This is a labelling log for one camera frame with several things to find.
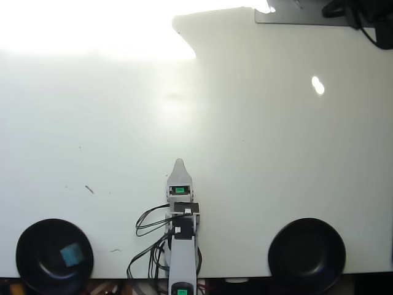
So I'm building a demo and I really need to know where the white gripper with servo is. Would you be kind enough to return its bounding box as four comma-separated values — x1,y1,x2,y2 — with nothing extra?
166,158,195,203

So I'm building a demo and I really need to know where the blue foam cube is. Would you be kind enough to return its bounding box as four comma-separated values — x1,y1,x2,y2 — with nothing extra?
59,242,85,267

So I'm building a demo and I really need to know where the black round bowl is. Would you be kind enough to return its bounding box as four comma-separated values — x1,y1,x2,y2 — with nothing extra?
267,217,348,294
15,218,95,295

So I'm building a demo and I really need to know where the black looped servo cable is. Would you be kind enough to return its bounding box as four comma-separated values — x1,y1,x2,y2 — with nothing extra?
134,205,189,238

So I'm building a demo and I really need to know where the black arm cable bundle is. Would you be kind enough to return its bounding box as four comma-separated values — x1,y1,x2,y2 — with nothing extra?
126,235,173,295

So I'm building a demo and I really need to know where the black tangled cable bundle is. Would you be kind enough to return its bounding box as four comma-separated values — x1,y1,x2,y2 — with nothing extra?
321,0,393,50

